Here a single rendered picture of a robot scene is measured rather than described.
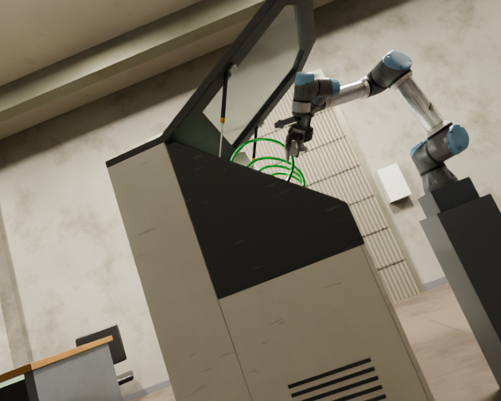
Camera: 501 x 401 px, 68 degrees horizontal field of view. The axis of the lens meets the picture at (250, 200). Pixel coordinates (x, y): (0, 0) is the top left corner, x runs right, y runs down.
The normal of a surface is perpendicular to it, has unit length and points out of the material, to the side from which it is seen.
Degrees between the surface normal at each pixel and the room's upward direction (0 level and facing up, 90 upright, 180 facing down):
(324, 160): 90
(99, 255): 90
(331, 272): 90
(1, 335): 90
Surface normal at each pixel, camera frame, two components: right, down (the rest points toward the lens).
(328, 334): -0.21, -0.15
